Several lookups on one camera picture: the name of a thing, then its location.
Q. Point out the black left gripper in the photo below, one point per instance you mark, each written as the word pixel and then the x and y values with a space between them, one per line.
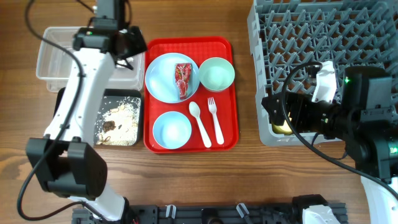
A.
pixel 140 45

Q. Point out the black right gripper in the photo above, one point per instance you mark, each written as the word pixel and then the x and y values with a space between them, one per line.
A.
pixel 301 102

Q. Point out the yellow plastic cup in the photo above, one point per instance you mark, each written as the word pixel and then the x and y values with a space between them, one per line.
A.
pixel 284 129

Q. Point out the red snack wrapper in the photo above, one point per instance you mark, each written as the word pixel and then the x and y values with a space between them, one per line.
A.
pixel 182 77

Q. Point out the mint green bowl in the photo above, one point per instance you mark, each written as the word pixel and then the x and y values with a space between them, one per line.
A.
pixel 216 74

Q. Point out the white plastic spoon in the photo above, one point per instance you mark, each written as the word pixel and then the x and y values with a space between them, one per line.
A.
pixel 195 112

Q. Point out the small light blue bowl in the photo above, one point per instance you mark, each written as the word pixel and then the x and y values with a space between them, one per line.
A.
pixel 172 130

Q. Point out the white plastic fork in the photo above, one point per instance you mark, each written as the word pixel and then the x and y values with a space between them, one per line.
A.
pixel 218 132

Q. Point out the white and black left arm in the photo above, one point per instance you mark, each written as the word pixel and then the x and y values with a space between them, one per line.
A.
pixel 64 160

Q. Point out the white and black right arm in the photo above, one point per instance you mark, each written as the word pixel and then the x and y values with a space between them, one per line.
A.
pixel 363 120

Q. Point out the clear plastic waste bin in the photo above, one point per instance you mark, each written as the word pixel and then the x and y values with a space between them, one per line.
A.
pixel 54 66

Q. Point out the black food waste tray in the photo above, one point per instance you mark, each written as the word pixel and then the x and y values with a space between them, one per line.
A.
pixel 82 125

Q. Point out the grey dishwasher rack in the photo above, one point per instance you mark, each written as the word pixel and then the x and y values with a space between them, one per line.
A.
pixel 284 34

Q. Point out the light blue plate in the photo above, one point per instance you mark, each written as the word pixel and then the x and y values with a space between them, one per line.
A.
pixel 160 78

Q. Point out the food scraps and rice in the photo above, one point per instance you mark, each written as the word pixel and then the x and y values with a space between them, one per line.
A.
pixel 117 121

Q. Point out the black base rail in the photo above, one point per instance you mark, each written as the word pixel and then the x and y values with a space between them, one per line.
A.
pixel 302 209

